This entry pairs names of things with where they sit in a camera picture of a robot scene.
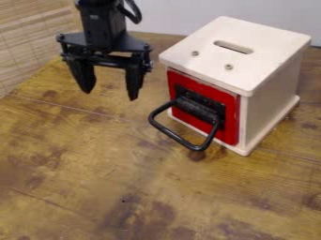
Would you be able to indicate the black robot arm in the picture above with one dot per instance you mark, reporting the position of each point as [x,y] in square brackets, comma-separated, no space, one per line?
[109,10]

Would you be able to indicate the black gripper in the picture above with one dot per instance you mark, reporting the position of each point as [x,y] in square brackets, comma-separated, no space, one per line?
[106,45]

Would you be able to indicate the white wooden cabinet box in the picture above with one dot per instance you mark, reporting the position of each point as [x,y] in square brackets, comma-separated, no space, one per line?
[244,64]

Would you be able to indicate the red drawer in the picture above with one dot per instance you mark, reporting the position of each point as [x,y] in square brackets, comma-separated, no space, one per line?
[204,100]

